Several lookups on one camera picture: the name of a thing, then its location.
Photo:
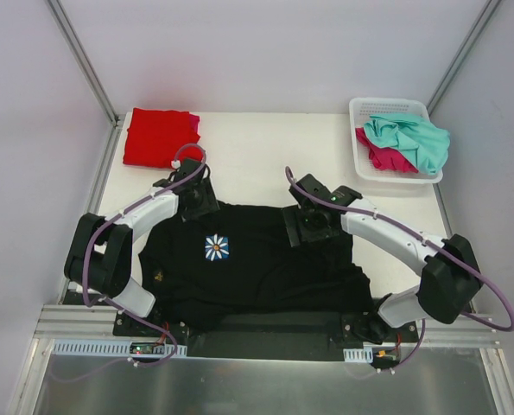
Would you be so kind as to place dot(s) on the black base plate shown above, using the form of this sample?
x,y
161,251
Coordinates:
x,y
210,331

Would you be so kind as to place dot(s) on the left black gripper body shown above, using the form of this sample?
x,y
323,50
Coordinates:
x,y
204,206

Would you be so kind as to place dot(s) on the folded red t-shirt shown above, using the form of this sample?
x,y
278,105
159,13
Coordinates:
x,y
155,136

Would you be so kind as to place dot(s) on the left aluminium frame post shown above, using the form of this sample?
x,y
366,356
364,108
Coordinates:
x,y
82,59

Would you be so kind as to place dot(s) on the left white cable duct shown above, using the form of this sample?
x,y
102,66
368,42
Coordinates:
x,y
99,348

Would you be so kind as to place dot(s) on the right white cable duct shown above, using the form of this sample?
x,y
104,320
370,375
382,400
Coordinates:
x,y
358,355

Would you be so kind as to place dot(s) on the magenta t-shirt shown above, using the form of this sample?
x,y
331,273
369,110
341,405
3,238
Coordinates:
x,y
384,158

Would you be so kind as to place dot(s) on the folded pink t-shirt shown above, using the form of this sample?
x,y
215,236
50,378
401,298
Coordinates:
x,y
194,121

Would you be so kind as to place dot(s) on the right aluminium frame post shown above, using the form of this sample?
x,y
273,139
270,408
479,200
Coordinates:
x,y
470,41

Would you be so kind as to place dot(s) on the aluminium frame post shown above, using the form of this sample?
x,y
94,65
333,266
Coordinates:
x,y
470,41
82,59

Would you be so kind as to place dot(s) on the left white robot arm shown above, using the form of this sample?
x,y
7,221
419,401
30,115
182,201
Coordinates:
x,y
101,254

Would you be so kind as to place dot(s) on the teal t-shirt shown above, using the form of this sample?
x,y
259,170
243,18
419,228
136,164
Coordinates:
x,y
423,144

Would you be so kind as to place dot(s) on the white cable duct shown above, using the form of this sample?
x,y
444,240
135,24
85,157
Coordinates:
x,y
99,348
358,355

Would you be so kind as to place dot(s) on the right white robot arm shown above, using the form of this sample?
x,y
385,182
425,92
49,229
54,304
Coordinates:
x,y
447,268

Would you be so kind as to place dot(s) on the black daisy t-shirt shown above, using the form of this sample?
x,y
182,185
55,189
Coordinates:
x,y
239,260

